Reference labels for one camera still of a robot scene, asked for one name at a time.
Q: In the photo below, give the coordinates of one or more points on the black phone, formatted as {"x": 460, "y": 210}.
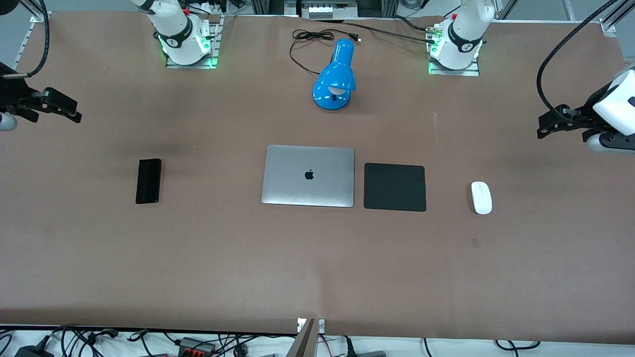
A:
{"x": 149, "y": 181}

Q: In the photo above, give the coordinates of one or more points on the silver closed laptop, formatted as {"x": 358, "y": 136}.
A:
{"x": 297, "y": 183}

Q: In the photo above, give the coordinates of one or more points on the white computer mouse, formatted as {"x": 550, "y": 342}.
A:
{"x": 481, "y": 198}

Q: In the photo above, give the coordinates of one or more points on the black power adapter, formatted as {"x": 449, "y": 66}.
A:
{"x": 32, "y": 352}

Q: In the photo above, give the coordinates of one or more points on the grey adapter with orange connectors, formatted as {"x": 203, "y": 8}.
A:
{"x": 196, "y": 347}

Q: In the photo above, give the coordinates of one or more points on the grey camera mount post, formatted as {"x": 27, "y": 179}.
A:
{"x": 303, "y": 344}

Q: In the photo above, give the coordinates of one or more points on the white power strip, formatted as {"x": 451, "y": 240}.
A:
{"x": 325, "y": 11}

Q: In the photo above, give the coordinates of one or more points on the blue desk lamp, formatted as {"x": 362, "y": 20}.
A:
{"x": 337, "y": 74}

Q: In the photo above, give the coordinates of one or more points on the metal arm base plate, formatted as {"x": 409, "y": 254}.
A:
{"x": 471, "y": 72}
{"x": 173, "y": 64}

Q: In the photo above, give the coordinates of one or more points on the black plug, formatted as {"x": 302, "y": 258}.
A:
{"x": 349, "y": 347}

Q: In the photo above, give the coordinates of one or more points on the aluminium frame profile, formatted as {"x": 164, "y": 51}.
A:
{"x": 609, "y": 27}
{"x": 39, "y": 16}

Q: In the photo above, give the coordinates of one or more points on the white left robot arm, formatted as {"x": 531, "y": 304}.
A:
{"x": 464, "y": 34}

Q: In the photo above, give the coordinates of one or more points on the small metal bracket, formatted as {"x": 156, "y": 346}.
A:
{"x": 321, "y": 326}

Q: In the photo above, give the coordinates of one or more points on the black mouse pad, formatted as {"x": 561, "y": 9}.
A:
{"x": 394, "y": 187}

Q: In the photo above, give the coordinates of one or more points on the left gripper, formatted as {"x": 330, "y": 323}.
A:
{"x": 584, "y": 115}

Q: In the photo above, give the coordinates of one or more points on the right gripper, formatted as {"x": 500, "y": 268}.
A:
{"x": 11, "y": 93}

